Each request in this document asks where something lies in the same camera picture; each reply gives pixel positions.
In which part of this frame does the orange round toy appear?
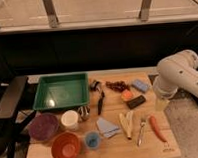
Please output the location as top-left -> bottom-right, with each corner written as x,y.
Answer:
121,89 -> 133,101

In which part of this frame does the purple bowl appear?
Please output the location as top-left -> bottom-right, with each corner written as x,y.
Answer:
28,113 -> 59,142

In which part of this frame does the blue folded cloth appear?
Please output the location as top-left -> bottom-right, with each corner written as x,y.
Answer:
97,117 -> 120,138

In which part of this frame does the yellow banana peel toy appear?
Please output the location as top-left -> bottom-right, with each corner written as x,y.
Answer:
118,111 -> 133,140

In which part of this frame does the black rectangular block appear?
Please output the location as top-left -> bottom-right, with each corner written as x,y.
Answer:
127,95 -> 146,109

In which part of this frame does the wooden board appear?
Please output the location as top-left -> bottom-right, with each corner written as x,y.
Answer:
26,72 -> 181,158

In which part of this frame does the green plastic tray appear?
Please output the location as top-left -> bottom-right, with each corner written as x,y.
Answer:
33,73 -> 90,111

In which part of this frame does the shiny metal cup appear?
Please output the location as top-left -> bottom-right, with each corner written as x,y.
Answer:
77,105 -> 90,121

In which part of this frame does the white cup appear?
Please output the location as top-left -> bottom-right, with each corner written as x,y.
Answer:
60,110 -> 79,130

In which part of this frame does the silver fork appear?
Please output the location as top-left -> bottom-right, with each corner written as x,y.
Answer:
137,117 -> 147,146

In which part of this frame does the blue small cup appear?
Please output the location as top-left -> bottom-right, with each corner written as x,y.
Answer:
84,131 -> 101,150

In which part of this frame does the blue sponge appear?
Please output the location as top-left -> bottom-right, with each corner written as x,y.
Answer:
132,79 -> 149,93

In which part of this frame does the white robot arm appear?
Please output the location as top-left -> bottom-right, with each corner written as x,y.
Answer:
153,50 -> 198,99

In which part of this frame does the red bowl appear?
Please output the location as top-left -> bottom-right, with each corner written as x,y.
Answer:
51,132 -> 81,158

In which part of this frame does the black chair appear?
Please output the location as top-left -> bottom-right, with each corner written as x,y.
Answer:
0,76 -> 35,158

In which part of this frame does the orange carrot toy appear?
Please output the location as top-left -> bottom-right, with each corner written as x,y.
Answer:
149,116 -> 167,142

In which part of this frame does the dark red grapes toy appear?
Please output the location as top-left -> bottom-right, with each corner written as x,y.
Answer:
106,80 -> 129,92

